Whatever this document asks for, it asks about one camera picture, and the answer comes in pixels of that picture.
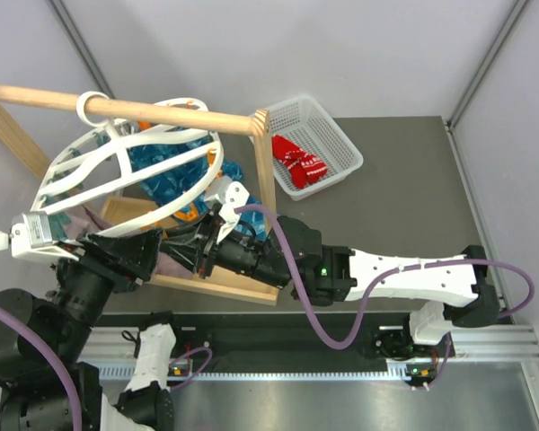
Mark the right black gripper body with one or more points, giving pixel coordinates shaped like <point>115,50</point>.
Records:
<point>207,250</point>

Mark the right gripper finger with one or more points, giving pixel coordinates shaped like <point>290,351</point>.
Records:
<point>190,256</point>
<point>194,231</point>

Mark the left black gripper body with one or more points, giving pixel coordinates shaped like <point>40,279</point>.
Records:
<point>78,258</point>

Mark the white round clip hanger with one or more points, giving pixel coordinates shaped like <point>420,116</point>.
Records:
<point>76,162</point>

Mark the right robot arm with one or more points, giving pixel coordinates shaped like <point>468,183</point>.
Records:
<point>455,289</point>

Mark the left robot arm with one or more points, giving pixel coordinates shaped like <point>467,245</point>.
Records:
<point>43,381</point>

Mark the orange clothes peg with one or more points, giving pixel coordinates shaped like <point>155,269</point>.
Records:
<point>186,216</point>
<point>211,156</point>

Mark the mauve grey cloth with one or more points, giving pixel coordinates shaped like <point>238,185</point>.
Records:
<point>83,220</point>

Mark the teal clothes peg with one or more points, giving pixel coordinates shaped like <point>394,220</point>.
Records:
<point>58,224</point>

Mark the blue leaf-pattern cloth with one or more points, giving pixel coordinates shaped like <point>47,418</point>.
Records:
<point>167,186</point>

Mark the red christmas sock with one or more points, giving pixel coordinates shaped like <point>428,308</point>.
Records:
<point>288,154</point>
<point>313,168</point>

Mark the white perforated plastic basket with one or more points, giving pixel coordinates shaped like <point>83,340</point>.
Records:
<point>303,121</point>

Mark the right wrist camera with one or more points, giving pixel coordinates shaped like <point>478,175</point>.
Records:
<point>230,194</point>

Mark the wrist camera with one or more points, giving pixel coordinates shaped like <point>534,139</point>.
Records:
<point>31,239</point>
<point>230,194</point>

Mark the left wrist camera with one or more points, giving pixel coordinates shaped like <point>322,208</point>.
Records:
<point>31,239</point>

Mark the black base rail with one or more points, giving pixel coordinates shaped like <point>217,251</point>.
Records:
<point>266,343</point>

